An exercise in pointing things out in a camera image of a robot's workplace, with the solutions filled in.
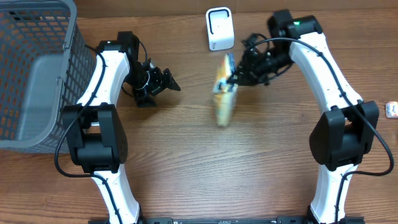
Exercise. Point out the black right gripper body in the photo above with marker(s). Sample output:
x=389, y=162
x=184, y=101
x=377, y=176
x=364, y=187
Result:
x=260, y=64

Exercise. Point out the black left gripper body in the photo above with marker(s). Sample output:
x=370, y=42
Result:
x=143, y=83

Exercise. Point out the yellow snack bag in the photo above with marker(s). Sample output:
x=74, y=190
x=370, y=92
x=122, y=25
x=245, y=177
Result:
x=225, y=91

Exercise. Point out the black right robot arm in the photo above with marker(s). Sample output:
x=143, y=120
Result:
x=347, y=125

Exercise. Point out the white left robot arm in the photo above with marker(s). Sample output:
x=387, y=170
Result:
x=93, y=131

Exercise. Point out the white barcode scanner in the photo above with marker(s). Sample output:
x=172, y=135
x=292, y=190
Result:
x=219, y=24

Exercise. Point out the grey plastic basket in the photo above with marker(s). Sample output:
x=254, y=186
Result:
x=44, y=67

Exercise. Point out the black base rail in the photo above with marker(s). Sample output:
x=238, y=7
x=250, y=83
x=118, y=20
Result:
x=278, y=220

